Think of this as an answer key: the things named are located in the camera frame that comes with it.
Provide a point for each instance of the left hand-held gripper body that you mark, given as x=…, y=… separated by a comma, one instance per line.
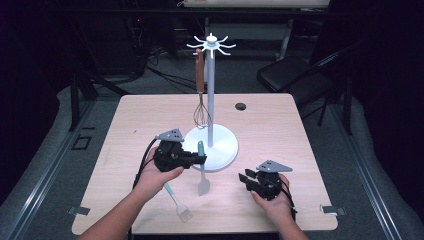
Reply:
x=170, y=156

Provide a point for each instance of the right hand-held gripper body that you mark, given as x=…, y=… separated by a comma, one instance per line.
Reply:
x=268, y=185

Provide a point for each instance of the white utensil rack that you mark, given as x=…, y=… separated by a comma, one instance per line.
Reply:
x=210, y=136

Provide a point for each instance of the person's right hand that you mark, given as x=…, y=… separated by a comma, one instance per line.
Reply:
x=276, y=208

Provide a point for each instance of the person's left hand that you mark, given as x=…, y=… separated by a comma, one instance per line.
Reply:
x=153, y=181

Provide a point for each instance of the black folding chair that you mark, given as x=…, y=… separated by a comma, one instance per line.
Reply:
x=283, y=73

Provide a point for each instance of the black metal stand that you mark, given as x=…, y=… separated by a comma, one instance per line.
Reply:
x=75, y=100

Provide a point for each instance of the dark equipment rack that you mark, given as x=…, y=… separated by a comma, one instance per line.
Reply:
x=140, y=40

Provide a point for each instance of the white background table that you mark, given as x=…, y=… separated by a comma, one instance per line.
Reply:
x=256, y=3

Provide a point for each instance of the metal table bracket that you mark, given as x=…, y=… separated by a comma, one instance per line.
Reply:
x=79, y=210
x=333, y=210

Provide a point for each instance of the metal floor rail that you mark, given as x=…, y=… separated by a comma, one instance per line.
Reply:
x=363, y=173
x=50, y=170

